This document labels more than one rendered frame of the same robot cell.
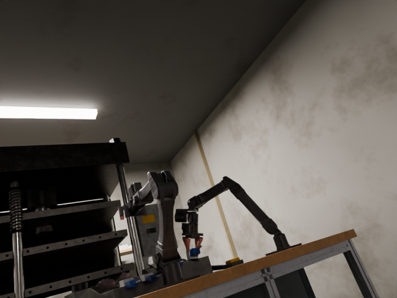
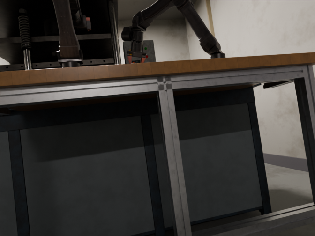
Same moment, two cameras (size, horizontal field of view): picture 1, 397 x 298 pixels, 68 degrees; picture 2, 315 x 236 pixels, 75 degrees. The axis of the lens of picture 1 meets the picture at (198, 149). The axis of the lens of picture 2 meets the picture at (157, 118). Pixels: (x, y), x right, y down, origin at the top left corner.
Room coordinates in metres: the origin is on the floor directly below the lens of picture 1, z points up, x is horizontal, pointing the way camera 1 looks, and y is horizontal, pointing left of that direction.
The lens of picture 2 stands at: (0.64, -0.32, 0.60)
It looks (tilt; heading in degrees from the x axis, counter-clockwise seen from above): 2 degrees up; 23
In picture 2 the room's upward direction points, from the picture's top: 7 degrees counter-clockwise
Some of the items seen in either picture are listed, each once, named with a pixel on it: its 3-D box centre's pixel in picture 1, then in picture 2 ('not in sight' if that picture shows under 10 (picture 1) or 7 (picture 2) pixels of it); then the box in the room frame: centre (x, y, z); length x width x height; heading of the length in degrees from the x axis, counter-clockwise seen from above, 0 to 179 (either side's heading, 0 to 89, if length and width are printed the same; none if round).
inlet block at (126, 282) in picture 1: (133, 283); not in sight; (1.34, 0.44, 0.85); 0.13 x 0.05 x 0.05; 51
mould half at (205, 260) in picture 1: (171, 273); not in sight; (1.82, 0.37, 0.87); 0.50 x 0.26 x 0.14; 33
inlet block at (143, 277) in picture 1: (153, 278); not in sight; (1.42, 0.37, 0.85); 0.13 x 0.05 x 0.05; 51
